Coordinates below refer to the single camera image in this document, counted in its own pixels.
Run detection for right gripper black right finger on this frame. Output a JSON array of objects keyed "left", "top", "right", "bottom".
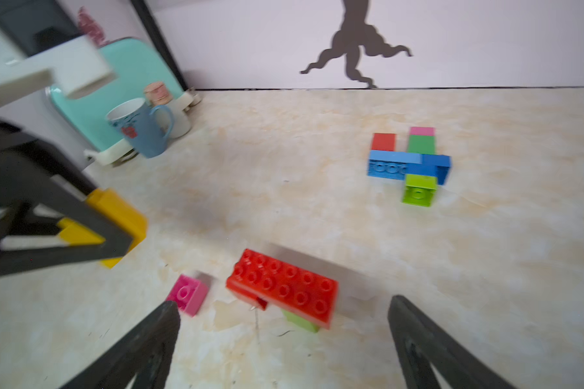
[{"left": 388, "top": 295, "right": 513, "bottom": 388}]

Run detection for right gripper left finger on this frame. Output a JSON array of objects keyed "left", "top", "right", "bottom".
[{"left": 63, "top": 301, "right": 181, "bottom": 388}]

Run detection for pink patterned small jar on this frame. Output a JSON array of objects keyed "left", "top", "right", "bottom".
[{"left": 144, "top": 81, "right": 174, "bottom": 106}]

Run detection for blue floral mug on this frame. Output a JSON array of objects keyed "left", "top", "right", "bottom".
[{"left": 105, "top": 97, "right": 175, "bottom": 158}]

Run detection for mint green toaster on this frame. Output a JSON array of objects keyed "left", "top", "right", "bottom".
[{"left": 46, "top": 38, "right": 201, "bottom": 165}]

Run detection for red square lego brick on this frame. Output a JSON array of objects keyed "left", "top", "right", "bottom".
[{"left": 371, "top": 133, "right": 397, "bottom": 152}]

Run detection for blue small lego brick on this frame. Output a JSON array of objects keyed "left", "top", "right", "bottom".
[{"left": 406, "top": 154, "right": 452, "bottom": 186}]

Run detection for lime green lego brick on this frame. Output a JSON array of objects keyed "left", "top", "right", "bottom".
[
  {"left": 402, "top": 173, "right": 438, "bottom": 207},
  {"left": 282, "top": 310, "right": 321, "bottom": 333}
]

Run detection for blue long lego brick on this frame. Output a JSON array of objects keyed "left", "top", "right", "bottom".
[{"left": 368, "top": 150, "right": 422, "bottom": 180}]

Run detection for magenta lego brick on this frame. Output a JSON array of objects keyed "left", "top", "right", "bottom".
[{"left": 166, "top": 275, "right": 209, "bottom": 317}]

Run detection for red long lego brick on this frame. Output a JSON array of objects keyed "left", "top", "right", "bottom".
[{"left": 225, "top": 249, "right": 338, "bottom": 329}]

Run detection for yellow lego brick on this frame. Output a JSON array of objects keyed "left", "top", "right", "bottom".
[{"left": 53, "top": 188, "right": 149, "bottom": 268}]

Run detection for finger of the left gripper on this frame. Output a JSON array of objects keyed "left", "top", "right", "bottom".
[{"left": 0, "top": 118, "right": 135, "bottom": 282}]

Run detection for pink lego brick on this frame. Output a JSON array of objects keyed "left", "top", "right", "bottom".
[{"left": 410, "top": 126, "right": 436, "bottom": 136}]

